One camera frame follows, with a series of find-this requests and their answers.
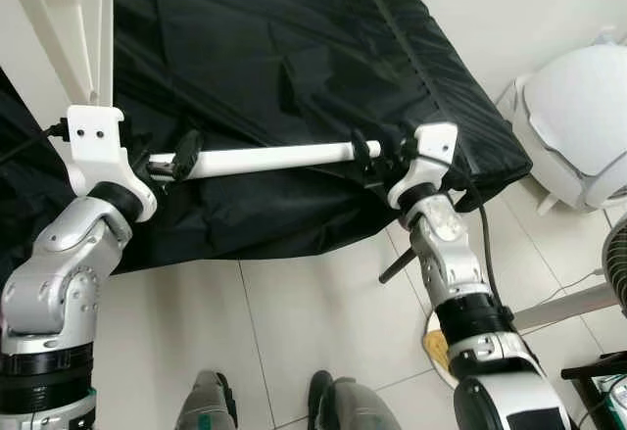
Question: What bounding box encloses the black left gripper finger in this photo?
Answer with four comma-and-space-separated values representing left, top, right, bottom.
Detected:
171, 128, 205, 178
122, 128, 156, 167

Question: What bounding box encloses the white plastic table leg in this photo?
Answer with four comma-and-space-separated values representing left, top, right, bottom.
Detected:
145, 139, 385, 181

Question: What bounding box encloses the white plastic children table top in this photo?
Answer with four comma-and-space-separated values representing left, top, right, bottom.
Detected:
5, 0, 117, 110

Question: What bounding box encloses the black-legged table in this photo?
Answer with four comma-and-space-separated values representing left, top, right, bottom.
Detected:
379, 249, 417, 284

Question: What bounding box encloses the white domed appliance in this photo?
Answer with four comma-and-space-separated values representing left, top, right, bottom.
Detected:
498, 26, 627, 214

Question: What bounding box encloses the mustard yellow cloth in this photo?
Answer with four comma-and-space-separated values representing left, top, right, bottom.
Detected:
428, 330, 452, 372

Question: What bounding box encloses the black floor stand leg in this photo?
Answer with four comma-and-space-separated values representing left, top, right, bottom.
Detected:
561, 352, 627, 430

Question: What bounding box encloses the grey robot right foot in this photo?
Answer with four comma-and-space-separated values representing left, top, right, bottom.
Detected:
307, 369, 403, 430

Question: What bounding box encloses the white green device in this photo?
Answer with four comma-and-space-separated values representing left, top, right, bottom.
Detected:
598, 376, 627, 421

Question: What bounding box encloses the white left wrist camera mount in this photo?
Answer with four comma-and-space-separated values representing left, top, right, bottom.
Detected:
64, 105, 158, 223

